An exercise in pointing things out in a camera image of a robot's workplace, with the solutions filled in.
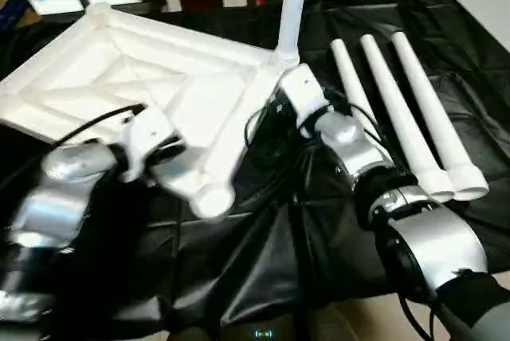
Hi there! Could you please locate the black mat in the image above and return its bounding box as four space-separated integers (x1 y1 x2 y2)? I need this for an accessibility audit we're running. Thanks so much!
0 0 510 330

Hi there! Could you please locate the white plastic table top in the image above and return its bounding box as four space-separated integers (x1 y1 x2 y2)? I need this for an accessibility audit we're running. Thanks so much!
0 2 304 219

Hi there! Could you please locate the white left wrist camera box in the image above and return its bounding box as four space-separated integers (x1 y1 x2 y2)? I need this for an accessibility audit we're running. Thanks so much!
118 107 189 182

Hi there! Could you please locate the blue printed package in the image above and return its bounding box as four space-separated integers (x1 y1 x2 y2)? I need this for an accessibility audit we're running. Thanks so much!
0 0 41 32

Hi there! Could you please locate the white plastic table leg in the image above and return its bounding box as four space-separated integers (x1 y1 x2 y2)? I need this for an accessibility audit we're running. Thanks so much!
329 37 384 141
273 0 311 68
359 34 456 199
389 31 490 202

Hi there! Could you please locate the white flat board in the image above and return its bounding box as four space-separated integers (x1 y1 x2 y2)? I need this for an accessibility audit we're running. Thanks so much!
441 0 510 60

